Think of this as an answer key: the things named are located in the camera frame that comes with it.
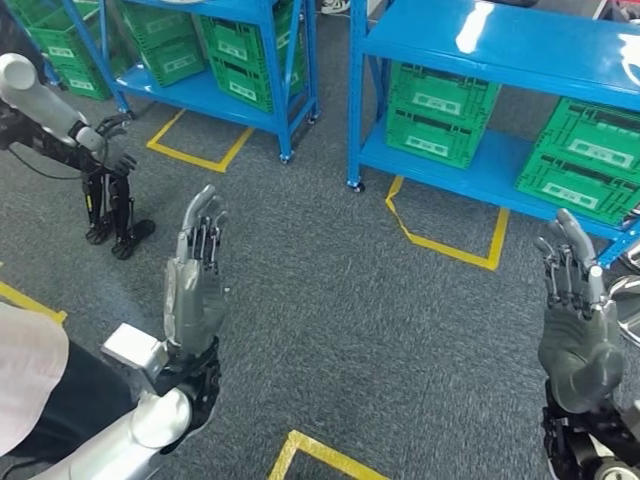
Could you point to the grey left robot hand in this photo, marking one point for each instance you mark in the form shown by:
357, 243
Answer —
192, 305

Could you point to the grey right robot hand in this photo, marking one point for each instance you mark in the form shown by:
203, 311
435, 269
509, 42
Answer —
580, 358

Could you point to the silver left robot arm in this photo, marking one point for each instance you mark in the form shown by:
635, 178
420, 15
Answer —
130, 430

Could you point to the silver curved part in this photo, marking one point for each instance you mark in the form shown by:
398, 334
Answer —
627, 311

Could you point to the blue metal shelf rack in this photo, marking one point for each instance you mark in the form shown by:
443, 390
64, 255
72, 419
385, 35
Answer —
500, 40
210, 93

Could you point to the green plastic crate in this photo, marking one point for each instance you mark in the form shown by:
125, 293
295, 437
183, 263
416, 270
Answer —
155, 23
70, 46
244, 86
595, 142
440, 96
235, 36
430, 142
570, 189
175, 61

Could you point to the person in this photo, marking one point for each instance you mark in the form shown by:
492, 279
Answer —
45, 391

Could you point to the yellow tape square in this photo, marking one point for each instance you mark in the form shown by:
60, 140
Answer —
30, 303
320, 454

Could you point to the white and black humanoid robot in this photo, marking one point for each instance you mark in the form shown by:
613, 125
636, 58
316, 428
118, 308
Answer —
40, 99

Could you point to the person's white shoe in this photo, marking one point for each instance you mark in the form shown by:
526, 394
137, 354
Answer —
333, 6

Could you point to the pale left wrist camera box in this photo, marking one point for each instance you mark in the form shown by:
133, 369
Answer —
135, 351

